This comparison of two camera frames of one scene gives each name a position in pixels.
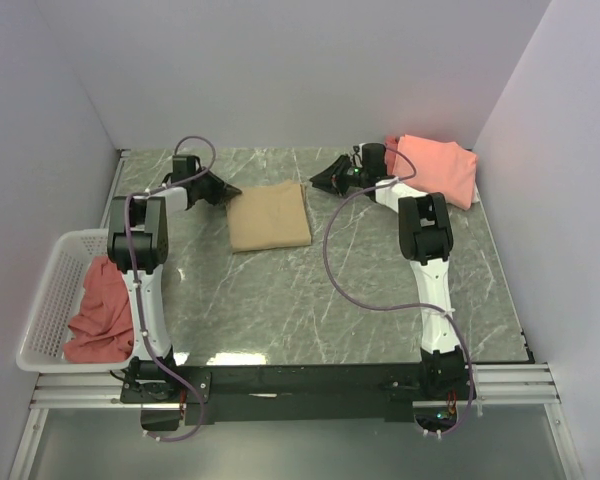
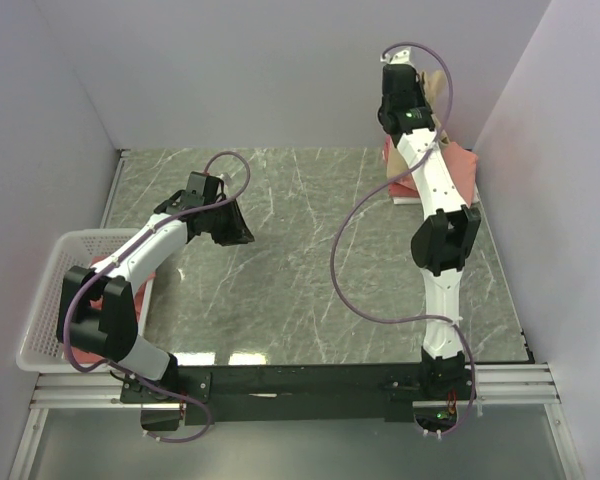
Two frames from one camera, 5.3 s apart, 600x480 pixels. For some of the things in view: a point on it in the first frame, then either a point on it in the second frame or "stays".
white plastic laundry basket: x=58 y=300 stays
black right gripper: x=331 y=178 → x=418 y=90
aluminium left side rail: x=123 y=153 stays
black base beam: x=236 y=395 stays
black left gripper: x=222 y=192 → x=238 y=231
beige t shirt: x=269 y=217 → x=435 y=85
